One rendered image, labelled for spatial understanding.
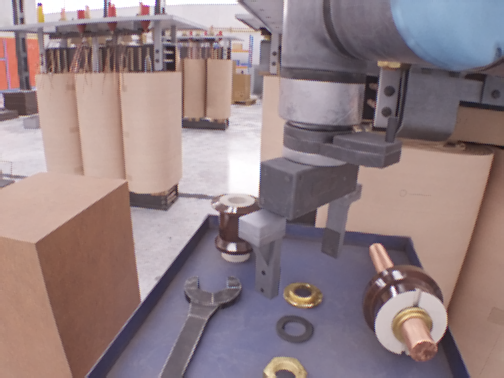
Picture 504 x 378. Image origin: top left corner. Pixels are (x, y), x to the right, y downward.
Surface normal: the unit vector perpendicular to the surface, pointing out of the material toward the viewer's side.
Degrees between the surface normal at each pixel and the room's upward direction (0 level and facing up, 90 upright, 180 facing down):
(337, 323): 0
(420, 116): 90
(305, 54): 90
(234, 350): 0
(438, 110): 90
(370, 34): 129
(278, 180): 90
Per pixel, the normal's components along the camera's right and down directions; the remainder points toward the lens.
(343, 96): 0.28, 0.36
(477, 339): -0.72, 0.22
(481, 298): -0.89, 0.12
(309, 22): -0.85, 0.46
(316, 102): -0.27, 0.33
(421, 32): -0.73, 0.67
